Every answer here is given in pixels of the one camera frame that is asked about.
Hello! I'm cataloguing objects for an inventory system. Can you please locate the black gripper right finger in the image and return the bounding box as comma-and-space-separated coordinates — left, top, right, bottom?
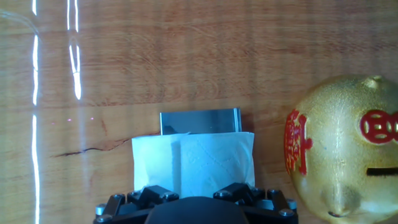
213, 182, 299, 224

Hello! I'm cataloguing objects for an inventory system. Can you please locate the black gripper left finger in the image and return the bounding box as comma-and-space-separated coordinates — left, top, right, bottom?
93, 185, 180, 224

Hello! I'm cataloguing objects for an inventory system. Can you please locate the white paper roll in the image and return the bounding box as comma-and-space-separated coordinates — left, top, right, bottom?
131, 131, 256, 200

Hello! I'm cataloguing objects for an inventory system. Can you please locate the mirror steel roll holder shelf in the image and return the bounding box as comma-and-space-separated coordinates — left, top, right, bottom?
159, 107, 243, 136

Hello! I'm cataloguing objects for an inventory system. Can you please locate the golden piggy bank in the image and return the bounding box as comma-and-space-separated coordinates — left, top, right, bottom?
284, 74, 398, 224

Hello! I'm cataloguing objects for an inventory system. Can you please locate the wooden board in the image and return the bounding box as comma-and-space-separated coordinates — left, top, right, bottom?
0, 0, 398, 224

